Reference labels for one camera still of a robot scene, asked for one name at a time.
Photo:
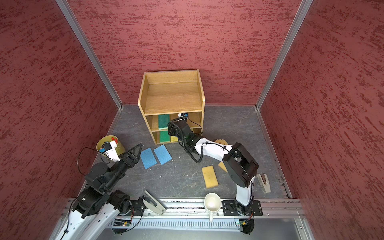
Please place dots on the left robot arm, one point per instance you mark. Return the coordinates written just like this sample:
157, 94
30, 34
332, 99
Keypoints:
98, 205

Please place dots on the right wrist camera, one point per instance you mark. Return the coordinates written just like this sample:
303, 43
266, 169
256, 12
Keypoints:
186, 115

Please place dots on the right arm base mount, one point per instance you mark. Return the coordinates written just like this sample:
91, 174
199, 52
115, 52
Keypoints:
233, 208

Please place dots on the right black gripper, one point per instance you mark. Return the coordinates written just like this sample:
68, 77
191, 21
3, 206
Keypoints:
172, 130

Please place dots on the bright green sponge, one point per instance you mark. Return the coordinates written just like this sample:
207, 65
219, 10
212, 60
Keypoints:
164, 137

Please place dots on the light blue sponge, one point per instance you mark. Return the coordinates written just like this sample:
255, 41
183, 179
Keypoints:
162, 154
148, 158

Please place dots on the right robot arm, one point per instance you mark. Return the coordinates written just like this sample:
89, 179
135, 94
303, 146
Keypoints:
241, 166

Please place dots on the dark green sponge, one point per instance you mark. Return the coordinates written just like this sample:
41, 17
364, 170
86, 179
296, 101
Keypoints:
163, 121

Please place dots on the white mug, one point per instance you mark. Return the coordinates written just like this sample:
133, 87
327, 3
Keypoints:
212, 204

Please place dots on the grey stapler on rail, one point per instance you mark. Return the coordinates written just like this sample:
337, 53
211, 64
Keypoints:
153, 204

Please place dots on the wooden three-tier shelf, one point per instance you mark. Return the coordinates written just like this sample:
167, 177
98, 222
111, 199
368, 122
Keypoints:
172, 93

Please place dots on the yellow smiley face sponge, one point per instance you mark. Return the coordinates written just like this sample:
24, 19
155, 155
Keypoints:
221, 141

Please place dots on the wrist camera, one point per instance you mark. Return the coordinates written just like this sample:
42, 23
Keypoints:
109, 149
186, 115

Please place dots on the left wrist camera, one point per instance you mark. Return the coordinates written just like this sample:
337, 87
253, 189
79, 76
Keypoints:
109, 149

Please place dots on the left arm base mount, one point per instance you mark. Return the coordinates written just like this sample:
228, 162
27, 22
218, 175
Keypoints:
132, 207

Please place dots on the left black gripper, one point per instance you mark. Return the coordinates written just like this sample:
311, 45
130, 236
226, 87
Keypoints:
135, 158

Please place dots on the beige stapler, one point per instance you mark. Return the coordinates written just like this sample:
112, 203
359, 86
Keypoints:
264, 182

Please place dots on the yellow pen cup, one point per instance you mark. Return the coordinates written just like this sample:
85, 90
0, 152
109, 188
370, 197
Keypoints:
120, 148

